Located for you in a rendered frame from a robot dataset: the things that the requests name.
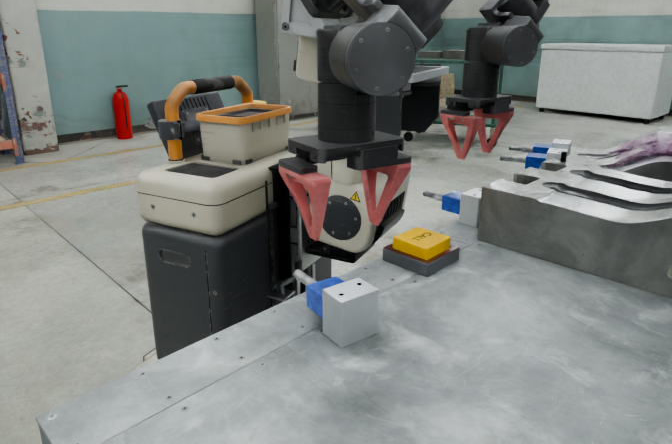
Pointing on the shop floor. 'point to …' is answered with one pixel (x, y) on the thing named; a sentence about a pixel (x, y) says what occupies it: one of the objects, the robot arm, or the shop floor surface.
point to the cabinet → (279, 87)
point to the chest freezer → (606, 79)
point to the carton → (447, 85)
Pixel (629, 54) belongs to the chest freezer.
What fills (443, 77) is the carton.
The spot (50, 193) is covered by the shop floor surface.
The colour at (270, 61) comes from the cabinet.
